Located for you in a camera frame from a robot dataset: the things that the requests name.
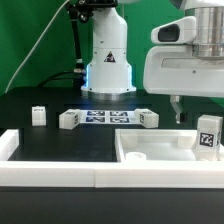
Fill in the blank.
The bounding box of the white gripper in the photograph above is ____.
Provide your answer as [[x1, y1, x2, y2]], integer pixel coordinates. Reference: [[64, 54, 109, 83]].
[[143, 45, 224, 124]]

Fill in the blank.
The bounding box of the white square tabletop part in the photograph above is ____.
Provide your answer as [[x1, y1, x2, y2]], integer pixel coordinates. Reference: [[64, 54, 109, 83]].
[[115, 129, 224, 165]]

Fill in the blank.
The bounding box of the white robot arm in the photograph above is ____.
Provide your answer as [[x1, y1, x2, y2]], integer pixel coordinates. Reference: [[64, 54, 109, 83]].
[[74, 0, 224, 122]]

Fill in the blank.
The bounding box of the blue marker sheet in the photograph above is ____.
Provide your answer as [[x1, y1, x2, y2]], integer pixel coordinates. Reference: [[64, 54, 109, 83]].
[[81, 110, 139, 125]]

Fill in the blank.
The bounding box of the white U-shaped fence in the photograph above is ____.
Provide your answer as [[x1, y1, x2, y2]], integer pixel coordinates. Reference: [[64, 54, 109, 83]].
[[0, 129, 224, 189]]

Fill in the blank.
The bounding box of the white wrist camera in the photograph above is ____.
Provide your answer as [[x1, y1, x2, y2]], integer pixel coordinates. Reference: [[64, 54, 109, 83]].
[[151, 16, 197, 45]]

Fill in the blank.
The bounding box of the black cable bundle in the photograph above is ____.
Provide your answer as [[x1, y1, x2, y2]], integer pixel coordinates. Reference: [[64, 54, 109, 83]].
[[37, 2, 88, 89]]

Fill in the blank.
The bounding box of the white cable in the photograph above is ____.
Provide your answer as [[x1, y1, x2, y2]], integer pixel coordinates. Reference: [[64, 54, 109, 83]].
[[3, 0, 72, 95]]

